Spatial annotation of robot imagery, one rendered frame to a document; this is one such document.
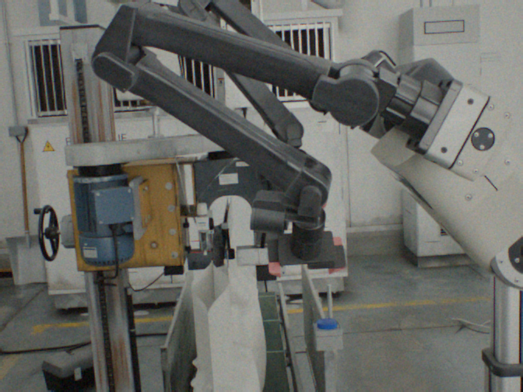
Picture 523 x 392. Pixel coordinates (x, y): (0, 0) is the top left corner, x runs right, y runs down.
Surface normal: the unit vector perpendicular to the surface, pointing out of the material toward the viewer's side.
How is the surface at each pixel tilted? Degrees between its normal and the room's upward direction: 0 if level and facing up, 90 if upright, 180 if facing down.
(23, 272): 76
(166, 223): 90
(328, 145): 90
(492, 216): 115
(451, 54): 90
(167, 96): 106
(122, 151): 90
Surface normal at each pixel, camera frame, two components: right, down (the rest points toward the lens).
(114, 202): 0.44, 0.11
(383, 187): 0.02, 0.15
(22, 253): 0.00, -0.09
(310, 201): -0.18, 0.46
